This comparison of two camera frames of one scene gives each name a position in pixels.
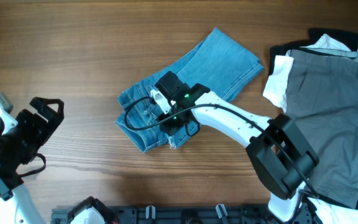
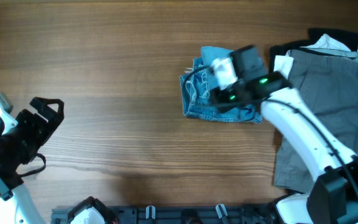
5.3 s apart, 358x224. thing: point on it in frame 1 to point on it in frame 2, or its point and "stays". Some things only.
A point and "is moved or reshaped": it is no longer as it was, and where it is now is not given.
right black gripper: (173, 126) to (220, 96)
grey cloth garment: (332, 97) stays
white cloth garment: (275, 88) stays
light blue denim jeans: (219, 66) is moved or reshaped
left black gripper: (28, 119) stays
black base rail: (177, 214) stays
